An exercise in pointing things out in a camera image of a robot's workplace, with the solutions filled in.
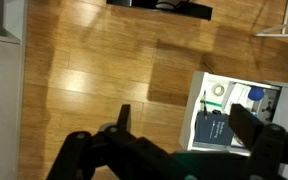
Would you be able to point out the blue ball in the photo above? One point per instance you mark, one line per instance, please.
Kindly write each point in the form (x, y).
(256, 93)

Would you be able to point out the dark blue book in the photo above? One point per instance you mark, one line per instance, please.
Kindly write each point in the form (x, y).
(210, 130)

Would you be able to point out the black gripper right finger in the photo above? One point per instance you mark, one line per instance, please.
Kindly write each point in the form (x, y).
(245, 125)

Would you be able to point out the small white tape roll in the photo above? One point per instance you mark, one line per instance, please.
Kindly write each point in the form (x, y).
(213, 90)

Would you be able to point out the white open desk drawer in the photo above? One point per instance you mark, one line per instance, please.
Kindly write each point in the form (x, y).
(195, 90)

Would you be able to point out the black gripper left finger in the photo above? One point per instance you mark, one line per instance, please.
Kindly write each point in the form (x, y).
(124, 118)

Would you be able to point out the white cabinet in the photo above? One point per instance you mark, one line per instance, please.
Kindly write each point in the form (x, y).
(4, 110)

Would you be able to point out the white paper box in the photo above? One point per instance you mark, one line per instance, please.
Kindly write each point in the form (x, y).
(239, 93)

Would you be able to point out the black pen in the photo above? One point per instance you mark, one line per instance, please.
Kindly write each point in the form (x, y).
(205, 110)

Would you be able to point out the black flat board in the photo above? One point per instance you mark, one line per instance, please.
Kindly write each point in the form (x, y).
(190, 10)

